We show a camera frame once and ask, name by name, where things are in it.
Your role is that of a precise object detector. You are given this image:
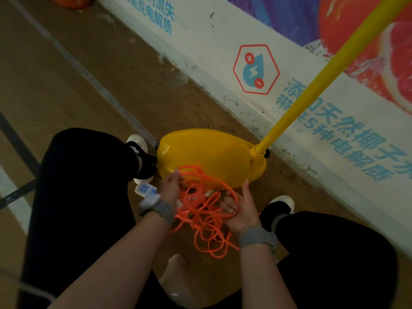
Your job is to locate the person's right hand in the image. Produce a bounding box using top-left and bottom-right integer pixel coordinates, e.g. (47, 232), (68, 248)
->
(220, 179), (262, 237)

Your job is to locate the yellow pole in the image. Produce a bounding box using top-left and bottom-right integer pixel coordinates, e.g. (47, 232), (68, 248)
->
(252, 0), (412, 155)

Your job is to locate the person's right forearm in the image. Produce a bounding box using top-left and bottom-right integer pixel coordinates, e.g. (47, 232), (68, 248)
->
(240, 244), (297, 309)

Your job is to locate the printed wall banner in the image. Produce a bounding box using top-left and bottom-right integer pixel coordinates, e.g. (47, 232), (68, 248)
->
(96, 0), (412, 259)

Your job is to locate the grey left wristband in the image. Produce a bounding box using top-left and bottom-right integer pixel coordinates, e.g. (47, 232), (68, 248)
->
(139, 200), (176, 226)

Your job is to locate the person's left leg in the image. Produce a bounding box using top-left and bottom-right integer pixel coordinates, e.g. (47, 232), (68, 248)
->
(17, 127), (168, 309)

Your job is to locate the person's right shoe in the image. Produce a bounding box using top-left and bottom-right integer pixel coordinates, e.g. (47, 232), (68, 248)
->
(259, 195), (295, 233)

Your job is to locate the grey wristband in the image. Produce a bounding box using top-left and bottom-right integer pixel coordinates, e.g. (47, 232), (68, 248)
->
(139, 200), (176, 226)
(238, 226), (278, 252)

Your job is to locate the orange round object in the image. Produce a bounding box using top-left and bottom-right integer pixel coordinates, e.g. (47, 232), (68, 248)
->
(49, 0), (94, 9)

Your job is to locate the grey right wristband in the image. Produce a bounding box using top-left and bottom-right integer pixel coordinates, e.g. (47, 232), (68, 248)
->
(238, 226), (278, 252)

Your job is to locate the person's right leg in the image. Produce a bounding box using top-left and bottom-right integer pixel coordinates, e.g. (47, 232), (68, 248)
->
(206, 211), (398, 309)

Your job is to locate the person's leg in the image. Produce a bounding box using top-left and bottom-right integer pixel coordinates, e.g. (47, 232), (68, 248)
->
(17, 127), (168, 309)
(206, 211), (398, 309)

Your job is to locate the person's shoe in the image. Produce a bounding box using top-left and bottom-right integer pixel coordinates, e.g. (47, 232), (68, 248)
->
(259, 195), (295, 233)
(126, 134), (158, 186)

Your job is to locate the white wrist tracker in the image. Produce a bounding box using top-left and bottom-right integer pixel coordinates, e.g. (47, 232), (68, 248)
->
(139, 193), (161, 211)

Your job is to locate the person's left shoe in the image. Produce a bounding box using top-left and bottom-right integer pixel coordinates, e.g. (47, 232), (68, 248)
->
(126, 134), (158, 186)

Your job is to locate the orange cable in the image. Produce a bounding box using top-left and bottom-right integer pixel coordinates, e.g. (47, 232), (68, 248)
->
(170, 164), (241, 259)

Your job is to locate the person's left hand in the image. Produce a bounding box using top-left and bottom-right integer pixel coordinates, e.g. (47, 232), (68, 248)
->
(159, 169), (188, 210)

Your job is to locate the white power strip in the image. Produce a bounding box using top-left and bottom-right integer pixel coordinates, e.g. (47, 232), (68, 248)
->
(135, 182), (158, 198)

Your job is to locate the person's left forearm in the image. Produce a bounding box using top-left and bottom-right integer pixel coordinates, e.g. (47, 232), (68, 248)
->
(48, 212), (172, 309)

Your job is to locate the pale translucent object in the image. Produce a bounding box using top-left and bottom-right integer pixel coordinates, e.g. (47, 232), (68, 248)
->
(159, 254), (200, 307)

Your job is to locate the yellow plastic stand base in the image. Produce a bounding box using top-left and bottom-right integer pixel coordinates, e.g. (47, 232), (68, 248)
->
(156, 128), (267, 190)

